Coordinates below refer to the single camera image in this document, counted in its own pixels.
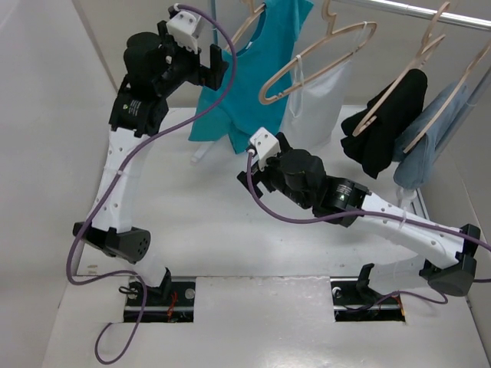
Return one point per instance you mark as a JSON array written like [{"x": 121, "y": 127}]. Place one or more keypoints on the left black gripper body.
[{"x": 182, "y": 64}]

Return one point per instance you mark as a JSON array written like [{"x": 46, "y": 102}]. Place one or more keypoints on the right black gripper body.
[{"x": 273, "y": 172}]

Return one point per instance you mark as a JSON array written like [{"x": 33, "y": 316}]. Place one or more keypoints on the teal t shirt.
[{"x": 240, "y": 114}]

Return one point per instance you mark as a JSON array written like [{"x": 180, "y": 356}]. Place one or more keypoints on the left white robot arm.
[{"x": 134, "y": 122}]

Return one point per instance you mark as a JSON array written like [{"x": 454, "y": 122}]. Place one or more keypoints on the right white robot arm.
[{"x": 444, "y": 257}]

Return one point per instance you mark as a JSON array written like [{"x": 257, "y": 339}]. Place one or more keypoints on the wooden hanger with black cloth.
[{"x": 427, "y": 46}]

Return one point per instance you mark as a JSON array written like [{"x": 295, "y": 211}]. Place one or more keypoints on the wooden hanger with blue cloth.
[{"x": 479, "y": 56}]

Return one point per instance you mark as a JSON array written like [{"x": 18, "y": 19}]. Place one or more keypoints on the white cloth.
[{"x": 313, "y": 109}]

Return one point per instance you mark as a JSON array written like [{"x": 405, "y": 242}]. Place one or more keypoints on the black cloth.
[{"x": 373, "y": 148}]

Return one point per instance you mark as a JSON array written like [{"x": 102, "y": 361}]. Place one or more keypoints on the light blue cloth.
[{"x": 415, "y": 167}]

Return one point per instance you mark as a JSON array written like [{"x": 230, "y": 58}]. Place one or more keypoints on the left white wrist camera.
[{"x": 185, "y": 28}]

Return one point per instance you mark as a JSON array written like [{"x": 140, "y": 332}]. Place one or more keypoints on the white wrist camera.
[
  {"x": 265, "y": 144},
  {"x": 185, "y": 28}
]

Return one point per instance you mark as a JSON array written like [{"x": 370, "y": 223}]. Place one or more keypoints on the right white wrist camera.
[{"x": 265, "y": 144}]

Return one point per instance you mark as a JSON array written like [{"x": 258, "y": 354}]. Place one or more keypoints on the aluminium rail at right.
[{"x": 419, "y": 206}]

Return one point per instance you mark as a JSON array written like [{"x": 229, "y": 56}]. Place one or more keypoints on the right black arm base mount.
[{"x": 354, "y": 301}]

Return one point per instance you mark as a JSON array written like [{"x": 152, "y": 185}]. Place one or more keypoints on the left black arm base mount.
[{"x": 171, "y": 302}]

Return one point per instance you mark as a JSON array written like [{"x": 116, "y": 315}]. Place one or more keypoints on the white clothes rack frame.
[{"x": 405, "y": 196}]

